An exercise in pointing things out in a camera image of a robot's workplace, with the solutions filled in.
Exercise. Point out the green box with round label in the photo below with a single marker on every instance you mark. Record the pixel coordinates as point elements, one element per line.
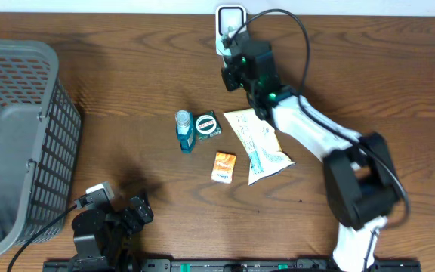
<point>207,126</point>

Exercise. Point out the teal bottle with clear cap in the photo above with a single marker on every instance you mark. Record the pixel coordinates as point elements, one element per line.
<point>185,130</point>

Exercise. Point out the dark grey plastic basket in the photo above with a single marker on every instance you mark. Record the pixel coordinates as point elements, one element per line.
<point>39,139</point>

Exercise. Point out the small orange white box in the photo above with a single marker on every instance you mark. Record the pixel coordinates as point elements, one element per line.
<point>224,164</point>

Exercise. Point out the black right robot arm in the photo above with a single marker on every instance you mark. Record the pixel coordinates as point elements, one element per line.
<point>360,181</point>

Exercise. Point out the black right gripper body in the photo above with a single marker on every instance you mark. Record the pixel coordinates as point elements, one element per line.
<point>232,75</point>

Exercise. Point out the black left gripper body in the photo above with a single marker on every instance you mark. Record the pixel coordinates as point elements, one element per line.
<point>126,220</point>

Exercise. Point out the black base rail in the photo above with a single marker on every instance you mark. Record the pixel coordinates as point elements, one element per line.
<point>302,264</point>

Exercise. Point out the white and yellow snack bag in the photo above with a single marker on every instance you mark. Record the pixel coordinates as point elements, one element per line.
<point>260,143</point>

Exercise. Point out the white barcode scanner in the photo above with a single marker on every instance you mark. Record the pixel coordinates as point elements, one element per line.
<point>228,18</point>

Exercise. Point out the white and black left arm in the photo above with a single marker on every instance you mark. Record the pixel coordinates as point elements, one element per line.
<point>101,233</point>

